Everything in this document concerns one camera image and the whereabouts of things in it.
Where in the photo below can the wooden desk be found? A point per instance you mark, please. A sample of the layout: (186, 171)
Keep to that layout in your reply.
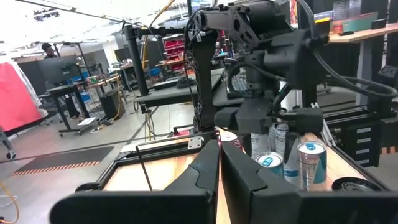
(367, 33)

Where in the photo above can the grey chair base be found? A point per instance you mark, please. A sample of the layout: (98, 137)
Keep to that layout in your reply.
(11, 154)

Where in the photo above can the blue silver Red Bull can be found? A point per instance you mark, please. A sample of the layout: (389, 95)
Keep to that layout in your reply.
(311, 168)
(270, 165)

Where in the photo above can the white paper sheet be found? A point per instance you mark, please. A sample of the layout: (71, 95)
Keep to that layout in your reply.
(87, 121)

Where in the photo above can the teal palm Celsius can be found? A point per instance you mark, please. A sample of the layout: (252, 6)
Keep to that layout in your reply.
(354, 185)

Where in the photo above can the red storage bins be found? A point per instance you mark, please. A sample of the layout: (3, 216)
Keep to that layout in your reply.
(174, 49)

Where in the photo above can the blue bin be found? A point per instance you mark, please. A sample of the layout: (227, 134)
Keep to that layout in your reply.
(154, 72)

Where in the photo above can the wooden workbench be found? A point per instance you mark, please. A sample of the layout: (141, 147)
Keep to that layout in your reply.
(105, 81)

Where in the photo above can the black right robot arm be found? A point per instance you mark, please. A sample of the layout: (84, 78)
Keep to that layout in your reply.
(205, 77)

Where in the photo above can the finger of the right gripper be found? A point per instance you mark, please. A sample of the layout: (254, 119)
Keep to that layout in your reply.
(245, 119)
(263, 118)

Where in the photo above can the black floor cabinet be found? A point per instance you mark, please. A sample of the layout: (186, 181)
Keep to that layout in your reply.
(112, 104)

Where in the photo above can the red cloth panel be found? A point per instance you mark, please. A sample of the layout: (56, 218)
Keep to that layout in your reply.
(15, 99)

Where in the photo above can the black desk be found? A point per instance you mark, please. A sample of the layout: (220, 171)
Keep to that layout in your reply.
(66, 90)

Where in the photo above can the red Coke can white script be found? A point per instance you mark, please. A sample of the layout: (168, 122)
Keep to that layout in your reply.
(231, 137)

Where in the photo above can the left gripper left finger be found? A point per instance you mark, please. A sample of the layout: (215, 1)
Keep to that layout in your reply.
(174, 205)

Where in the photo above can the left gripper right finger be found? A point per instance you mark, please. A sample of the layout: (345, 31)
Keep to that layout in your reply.
(280, 208)

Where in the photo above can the person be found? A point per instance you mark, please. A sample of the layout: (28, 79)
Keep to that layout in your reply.
(48, 49)

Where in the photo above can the black monitor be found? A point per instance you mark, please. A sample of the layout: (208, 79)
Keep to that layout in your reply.
(59, 70)

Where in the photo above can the small black box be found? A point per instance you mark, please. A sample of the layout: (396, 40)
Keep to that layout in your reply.
(379, 24)

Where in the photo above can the black station post frame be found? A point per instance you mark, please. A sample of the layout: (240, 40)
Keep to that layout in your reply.
(136, 62)

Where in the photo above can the black mat orange striped edge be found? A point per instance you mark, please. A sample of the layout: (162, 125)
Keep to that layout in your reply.
(68, 157)

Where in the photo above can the white desk leg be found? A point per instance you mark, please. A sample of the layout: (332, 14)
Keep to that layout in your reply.
(362, 71)

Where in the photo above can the grey station table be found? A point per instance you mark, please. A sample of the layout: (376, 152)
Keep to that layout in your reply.
(174, 93)

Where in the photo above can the teal and red box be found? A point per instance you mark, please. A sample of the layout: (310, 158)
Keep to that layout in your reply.
(357, 23)

